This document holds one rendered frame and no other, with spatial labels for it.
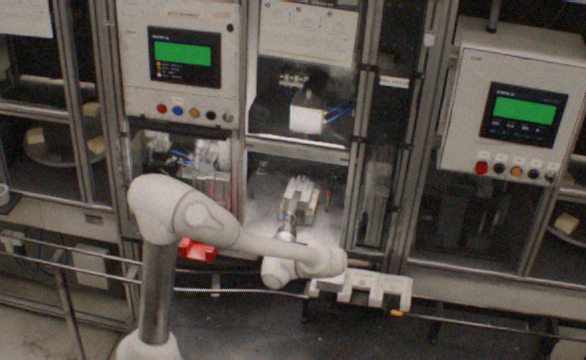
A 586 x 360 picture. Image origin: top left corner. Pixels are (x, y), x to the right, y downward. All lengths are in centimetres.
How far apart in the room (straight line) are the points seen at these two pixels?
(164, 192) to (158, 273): 26
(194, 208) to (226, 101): 62
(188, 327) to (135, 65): 98
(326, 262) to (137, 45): 95
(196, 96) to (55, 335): 170
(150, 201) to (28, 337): 185
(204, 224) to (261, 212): 97
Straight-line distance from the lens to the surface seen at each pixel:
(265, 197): 274
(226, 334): 251
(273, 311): 259
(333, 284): 237
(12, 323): 363
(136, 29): 223
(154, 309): 202
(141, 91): 233
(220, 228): 175
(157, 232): 184
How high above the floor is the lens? 259
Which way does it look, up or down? 37 degrees down
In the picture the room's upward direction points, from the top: 3 degrees clockwise
